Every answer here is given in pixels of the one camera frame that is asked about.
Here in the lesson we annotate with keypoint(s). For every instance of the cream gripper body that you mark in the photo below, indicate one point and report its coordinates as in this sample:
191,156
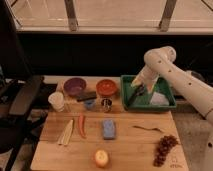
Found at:
146,77

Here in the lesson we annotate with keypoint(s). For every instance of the dark dish brush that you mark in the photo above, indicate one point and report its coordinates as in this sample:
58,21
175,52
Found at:
137,92

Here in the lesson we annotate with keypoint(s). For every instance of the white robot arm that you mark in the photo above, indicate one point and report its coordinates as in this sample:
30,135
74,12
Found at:
159,62

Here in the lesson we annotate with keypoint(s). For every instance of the red bowl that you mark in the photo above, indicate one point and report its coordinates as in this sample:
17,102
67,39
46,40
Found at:
106,87

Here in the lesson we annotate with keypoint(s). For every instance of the grey bowl on right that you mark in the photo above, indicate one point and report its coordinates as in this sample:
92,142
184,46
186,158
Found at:
196,75

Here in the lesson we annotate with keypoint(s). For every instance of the purple bowl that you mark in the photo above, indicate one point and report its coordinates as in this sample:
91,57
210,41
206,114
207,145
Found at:
74,86

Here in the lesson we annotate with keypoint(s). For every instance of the white cloth in bin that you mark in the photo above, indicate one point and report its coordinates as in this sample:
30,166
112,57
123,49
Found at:
159,99

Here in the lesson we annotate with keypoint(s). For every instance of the green plastic bin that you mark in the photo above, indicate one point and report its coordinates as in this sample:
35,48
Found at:
142,103

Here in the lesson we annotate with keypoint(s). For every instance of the dark metal fork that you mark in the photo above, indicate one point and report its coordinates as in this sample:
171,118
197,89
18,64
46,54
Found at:
148,129

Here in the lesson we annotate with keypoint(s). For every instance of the blue sponge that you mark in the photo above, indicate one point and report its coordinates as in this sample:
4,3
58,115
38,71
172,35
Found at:
109,130

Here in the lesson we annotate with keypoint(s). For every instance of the black rectangular block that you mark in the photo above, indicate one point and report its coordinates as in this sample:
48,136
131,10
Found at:
86,96

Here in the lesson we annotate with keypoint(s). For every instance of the small blue cup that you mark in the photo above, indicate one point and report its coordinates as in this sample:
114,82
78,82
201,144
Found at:
89,104

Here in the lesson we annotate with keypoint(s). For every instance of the purple grape bunch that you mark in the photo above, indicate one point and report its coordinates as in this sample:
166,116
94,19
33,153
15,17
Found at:
163,148

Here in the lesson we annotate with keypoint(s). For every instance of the wooden cutting board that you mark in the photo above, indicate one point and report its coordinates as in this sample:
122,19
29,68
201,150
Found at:
132,150

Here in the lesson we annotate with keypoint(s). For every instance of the orange carrot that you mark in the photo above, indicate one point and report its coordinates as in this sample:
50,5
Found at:
81,120

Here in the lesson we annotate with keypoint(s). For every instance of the yellow apple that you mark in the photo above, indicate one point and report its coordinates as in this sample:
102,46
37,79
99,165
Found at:
101,158

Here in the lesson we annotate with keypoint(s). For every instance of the white plastic cup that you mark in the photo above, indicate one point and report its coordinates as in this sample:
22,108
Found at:
56,99

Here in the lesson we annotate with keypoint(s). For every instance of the black office chair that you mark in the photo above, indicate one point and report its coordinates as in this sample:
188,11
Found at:
19,88

